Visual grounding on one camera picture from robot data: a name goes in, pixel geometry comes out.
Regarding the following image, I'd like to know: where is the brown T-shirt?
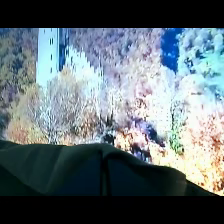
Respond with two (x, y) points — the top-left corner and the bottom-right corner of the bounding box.
(0, 139), (218, 197)

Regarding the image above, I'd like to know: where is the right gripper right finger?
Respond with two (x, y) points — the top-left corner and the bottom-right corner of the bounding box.
(106, 151), (157, 197)

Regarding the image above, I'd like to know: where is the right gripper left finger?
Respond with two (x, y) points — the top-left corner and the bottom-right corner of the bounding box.
(56, 150), (104, 197)

